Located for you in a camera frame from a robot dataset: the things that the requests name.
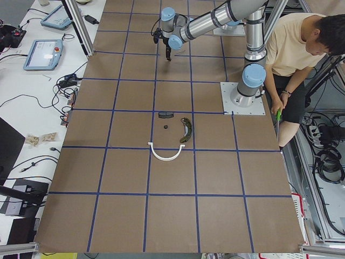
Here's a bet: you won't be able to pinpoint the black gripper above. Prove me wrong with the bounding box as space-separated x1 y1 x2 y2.
163 38 171 60

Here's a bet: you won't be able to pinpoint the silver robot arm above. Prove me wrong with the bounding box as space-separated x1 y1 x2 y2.
154 1 267 107

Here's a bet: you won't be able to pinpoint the person right hand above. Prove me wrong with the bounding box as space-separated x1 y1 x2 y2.
271 100 284 115

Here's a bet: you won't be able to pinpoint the person left hand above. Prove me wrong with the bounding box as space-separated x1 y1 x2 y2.
280 91 291 108

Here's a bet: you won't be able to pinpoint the dark brake pad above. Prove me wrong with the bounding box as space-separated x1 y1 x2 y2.
158 112 174 119

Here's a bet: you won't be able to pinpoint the olive brake shoe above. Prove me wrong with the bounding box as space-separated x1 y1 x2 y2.
180 117 192 144

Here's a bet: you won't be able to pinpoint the black power adapter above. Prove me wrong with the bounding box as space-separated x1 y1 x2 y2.
84 15 99 24

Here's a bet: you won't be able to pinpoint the white curved plastic part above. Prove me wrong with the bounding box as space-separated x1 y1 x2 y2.
147 142 185 162

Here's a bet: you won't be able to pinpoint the far blue teach pendant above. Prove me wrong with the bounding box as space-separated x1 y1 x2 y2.
40 4 71 30

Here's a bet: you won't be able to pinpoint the blue teach pendant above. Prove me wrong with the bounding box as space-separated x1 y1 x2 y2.
23 39 64 71
40 4 71 30

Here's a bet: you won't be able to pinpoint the near blue teach pendant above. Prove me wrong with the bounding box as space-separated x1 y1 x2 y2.
23 39 64 71

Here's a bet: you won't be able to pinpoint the bags of small parts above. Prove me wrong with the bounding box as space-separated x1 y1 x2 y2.
24 132 58 147

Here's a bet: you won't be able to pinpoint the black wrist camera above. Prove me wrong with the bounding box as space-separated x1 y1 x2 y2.
153 28 163 44

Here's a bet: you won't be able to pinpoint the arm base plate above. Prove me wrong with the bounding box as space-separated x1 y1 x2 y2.
213 24 245 37
220 82 265 115

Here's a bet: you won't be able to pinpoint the aluminium frame post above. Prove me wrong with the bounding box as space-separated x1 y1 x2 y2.
61 0 94 57

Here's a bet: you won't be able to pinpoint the green handled reacher stick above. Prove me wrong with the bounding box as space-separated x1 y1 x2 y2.
276 109 282 147

